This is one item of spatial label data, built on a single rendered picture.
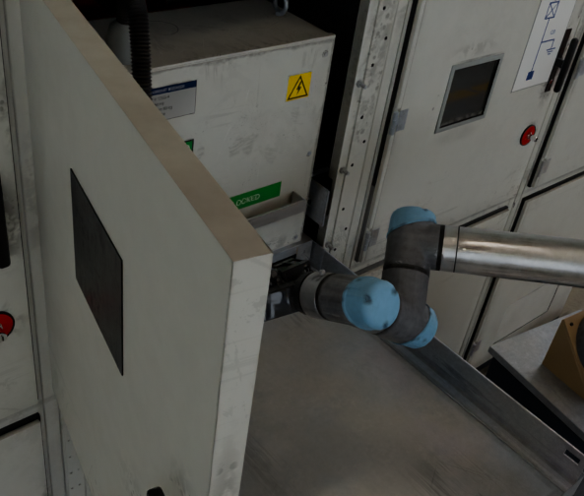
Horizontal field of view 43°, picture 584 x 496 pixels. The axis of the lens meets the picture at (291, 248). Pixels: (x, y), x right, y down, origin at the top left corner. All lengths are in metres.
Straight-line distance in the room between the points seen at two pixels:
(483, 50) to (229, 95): 0.63
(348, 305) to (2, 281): 0.51
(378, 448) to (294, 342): 0.29
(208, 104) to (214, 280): 0.80
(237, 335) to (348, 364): 0.97
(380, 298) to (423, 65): 0.63
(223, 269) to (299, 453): 0.85
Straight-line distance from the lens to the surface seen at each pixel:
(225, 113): 1.32
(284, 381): 1.43
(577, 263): 1.21
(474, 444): 1.42
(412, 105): 1.59
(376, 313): 1.07
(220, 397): 0.57
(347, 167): 1.55
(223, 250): 0.49
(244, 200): 1.46
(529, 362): 1.78
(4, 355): 1.28
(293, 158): 1.49
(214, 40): 1.34
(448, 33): 1.58
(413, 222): 1.20
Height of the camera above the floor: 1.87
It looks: 36 degrees down
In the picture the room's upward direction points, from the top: 9 degrees clockwise
